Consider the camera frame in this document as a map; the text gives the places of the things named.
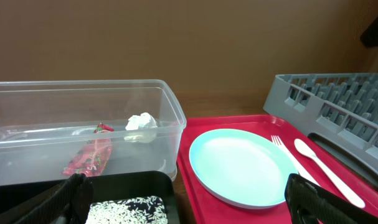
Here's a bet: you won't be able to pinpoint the grey dishwasher rack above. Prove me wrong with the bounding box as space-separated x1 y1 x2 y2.
263 73 378 188

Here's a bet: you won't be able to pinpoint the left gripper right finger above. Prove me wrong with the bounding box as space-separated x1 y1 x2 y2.
285 174 378 224

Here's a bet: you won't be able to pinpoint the red snack wrapper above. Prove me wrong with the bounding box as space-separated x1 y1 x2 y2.
62 138 113 177

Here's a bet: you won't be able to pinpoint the clear plastic bin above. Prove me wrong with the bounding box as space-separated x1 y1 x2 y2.
0 80 187 186

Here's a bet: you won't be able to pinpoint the rice and food scraps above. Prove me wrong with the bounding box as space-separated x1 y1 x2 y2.
86 195 168 224

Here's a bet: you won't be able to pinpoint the white tissue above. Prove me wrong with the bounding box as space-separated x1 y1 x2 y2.
124 112 158 143

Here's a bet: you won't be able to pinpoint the black waste tray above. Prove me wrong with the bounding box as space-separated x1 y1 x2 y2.
0 170 180 224

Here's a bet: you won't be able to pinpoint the light blue plate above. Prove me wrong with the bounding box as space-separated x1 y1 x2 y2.
189 129 298 209

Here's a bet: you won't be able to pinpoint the white plastic spoon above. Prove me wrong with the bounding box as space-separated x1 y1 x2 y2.
294 139 366 208

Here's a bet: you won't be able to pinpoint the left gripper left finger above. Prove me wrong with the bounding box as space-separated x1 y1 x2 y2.
12 174 93 223

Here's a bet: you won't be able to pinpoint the white plastic fork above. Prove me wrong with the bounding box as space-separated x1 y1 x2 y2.
271 135 319 186

